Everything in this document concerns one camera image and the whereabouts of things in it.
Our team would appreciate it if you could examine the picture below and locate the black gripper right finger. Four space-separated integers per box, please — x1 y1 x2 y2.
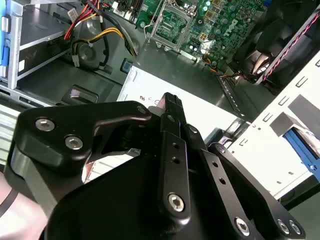
175 95 307 240

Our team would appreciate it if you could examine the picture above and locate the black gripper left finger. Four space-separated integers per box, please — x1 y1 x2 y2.
3 91 193 227

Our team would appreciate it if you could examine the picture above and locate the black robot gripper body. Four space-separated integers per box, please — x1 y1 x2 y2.
44 151 241 240

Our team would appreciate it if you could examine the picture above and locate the hard disk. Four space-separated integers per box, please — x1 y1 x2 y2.
283 126 320 181

